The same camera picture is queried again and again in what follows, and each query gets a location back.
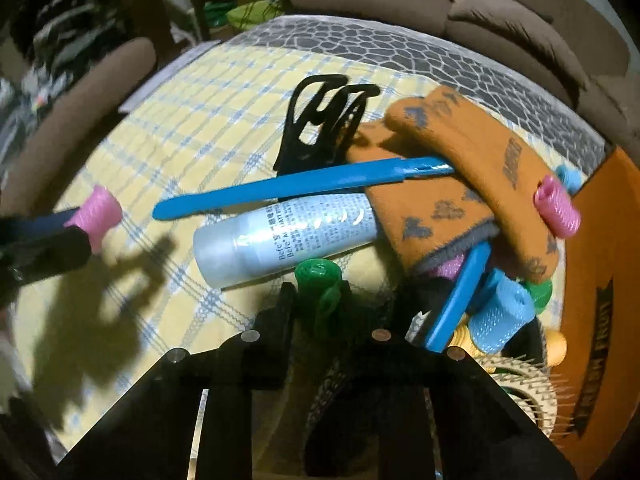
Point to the black plastic hair claw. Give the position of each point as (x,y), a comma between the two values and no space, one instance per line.
(323,115)

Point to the orange cardboard box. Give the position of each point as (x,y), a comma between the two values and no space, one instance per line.
(600,318)

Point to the orange patterned sock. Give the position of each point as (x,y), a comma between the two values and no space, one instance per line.
(490,193)

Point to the light blue hair roller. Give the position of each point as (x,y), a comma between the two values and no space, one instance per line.
(508,308)

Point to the yellow plaid tablecloth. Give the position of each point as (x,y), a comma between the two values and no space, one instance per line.
(86,337)

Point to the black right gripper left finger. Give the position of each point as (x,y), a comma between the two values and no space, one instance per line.
(264,349)

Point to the white cosmetic tube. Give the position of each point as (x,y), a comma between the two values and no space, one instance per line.
(279,236)

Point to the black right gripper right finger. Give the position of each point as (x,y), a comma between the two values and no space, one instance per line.
(382,356)

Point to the brown sofa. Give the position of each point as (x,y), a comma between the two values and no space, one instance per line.
(610,104)

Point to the brown chair backrest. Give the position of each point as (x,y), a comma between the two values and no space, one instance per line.
(76,125)

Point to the pink hair roller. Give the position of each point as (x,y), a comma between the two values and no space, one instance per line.
(100,213)
(556,208)

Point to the blue plastic comb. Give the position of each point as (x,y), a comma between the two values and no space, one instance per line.
(471,272)

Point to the blue nail file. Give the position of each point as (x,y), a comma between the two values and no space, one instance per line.
(312,182)

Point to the yellow hair roller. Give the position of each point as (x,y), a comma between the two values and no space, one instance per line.
(533,343)

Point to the brown sofa cushion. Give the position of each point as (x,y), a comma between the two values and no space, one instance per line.
(513,21)

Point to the green hair roller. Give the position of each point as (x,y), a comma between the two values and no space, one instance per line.
(540,293)
(318,295)

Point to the round woven beige brush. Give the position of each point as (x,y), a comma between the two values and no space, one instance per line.
(541,394)

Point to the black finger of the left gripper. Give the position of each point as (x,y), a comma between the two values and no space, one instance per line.
(33,249)

